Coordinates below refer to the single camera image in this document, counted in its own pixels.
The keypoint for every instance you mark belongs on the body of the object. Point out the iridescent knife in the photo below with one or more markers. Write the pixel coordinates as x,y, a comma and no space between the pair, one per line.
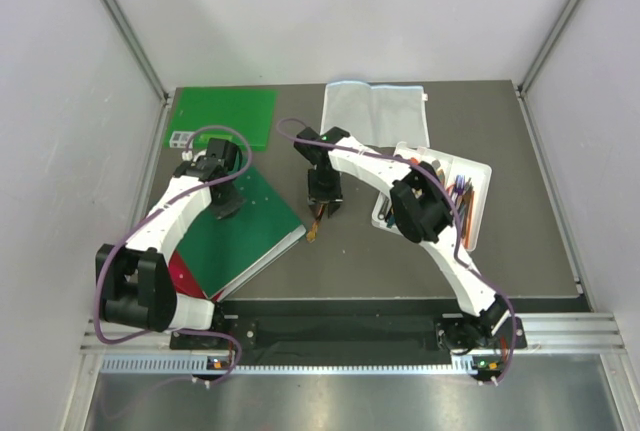
312,233

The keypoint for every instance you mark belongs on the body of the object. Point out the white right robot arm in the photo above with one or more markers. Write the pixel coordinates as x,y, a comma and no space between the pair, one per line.
424,213

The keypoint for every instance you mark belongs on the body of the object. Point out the magenta folder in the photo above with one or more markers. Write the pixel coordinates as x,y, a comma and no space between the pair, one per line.
182,278

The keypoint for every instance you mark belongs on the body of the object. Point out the black mounting base plate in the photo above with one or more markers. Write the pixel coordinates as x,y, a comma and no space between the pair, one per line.
416,332

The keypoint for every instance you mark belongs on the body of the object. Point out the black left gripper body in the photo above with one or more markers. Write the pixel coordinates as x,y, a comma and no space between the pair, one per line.
224,204

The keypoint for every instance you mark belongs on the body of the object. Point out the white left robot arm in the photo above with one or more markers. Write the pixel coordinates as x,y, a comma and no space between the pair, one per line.
133,284

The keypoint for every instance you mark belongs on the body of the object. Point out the black measuring spoon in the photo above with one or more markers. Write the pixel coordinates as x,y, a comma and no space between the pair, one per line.
384,209

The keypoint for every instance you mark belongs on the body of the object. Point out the clear mesh zip pouch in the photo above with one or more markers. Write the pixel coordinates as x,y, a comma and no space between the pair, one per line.
377,115

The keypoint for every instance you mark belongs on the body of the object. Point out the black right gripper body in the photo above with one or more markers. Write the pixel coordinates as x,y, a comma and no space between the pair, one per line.
324,188

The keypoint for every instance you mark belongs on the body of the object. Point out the white cutlery tray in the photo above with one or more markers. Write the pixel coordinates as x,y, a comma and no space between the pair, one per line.
446,167

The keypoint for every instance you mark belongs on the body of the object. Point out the dark green ring binder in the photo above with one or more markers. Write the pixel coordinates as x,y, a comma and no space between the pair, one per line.
223,255

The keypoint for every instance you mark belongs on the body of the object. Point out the aluminium frame rail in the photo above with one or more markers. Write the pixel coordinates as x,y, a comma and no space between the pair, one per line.
134,46

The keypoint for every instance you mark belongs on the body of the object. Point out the orange chopstick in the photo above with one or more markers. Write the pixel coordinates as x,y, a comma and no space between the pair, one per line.
467,210

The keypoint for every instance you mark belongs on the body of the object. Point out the light green plastic folder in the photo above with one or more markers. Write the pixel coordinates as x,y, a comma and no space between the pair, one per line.
248,111

